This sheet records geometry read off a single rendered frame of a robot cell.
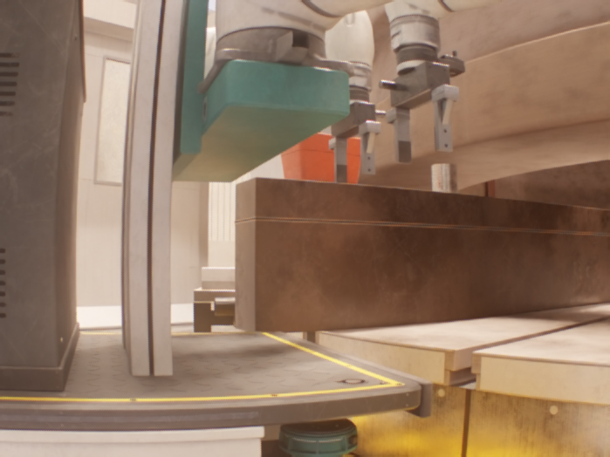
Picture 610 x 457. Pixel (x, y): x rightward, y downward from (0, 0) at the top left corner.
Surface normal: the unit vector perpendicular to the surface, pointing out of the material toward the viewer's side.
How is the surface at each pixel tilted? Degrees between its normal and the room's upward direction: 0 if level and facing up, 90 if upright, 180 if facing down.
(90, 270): 90
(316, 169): 97
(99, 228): 90
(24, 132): 90
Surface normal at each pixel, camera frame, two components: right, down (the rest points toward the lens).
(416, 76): -0.95, -0.01
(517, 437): -0.77, -0.03
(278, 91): 0.33, -0.04
